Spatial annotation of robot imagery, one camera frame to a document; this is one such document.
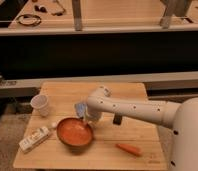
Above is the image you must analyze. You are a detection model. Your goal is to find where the orange ceramic bowl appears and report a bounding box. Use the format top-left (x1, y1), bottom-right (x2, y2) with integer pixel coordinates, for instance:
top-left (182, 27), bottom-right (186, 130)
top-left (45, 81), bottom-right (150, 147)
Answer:
top-left (56, 117), bottom-right (93, 147)

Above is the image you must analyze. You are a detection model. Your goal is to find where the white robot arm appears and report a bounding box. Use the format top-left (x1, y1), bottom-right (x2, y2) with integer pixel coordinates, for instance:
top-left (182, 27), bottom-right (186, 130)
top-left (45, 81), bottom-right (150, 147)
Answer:
top-left (86, 86), bottom-right (198, 171)

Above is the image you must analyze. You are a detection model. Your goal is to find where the blue sponge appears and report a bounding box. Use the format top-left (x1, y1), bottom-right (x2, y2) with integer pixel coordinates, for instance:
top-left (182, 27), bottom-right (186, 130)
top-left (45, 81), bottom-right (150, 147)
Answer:
top-left (74, 102), bottom-right (87, 118)

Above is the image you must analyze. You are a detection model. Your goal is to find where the black phone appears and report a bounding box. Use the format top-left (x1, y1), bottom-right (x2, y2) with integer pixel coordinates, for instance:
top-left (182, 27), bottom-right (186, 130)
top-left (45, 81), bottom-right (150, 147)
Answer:
top-left (113, 114), bottom-right (122, 125)

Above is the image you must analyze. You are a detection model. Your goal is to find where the white tube bottle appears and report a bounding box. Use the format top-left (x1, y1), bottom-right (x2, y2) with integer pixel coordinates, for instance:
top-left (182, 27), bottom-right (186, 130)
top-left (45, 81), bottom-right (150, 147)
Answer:
top-left (19, 122), bottom-right (57, 153)

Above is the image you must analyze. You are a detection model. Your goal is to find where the clear plastic cup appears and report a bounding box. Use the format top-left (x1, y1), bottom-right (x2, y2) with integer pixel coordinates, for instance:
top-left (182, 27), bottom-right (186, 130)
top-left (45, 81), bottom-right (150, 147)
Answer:
top-left (30, 94), bottom-right (50, 117)

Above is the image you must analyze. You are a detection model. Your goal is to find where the orange carrot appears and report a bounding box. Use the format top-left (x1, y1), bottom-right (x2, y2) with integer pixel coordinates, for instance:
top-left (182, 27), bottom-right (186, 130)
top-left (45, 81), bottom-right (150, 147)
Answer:
top-left (117, 143), bottom-right (141, 156)

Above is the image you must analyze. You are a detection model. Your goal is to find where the small dark tool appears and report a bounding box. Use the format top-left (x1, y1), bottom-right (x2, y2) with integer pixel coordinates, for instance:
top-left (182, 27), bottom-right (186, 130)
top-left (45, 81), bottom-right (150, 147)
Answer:
top-left (34, 5), bottom-right (47, 13)

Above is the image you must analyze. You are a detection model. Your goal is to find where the metal clamp bracket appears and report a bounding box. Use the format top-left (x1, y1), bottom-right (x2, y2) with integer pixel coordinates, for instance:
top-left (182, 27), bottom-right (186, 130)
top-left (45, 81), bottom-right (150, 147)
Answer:
top-left (0, 74), bottom-right (17, 86)

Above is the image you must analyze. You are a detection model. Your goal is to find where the grey metal post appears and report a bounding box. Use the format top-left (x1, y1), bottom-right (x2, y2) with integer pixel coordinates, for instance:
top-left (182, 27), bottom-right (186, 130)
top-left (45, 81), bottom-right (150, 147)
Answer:
top-left (72, 0), bottom-right (82, 31)
top-left (159, 0), bottom-right (193, 29)

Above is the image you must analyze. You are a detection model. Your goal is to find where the black coiled cable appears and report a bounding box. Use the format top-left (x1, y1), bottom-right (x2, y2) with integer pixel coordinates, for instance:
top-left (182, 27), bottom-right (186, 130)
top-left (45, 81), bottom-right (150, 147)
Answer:
top-left (16, 13), bottom-right (43, 27)

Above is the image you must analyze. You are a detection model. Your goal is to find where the grey metal post right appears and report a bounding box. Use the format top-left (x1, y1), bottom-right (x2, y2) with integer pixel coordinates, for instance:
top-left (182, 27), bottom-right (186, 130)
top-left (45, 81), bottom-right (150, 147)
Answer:
top-left (159, 0), bottom-right (193, 29)

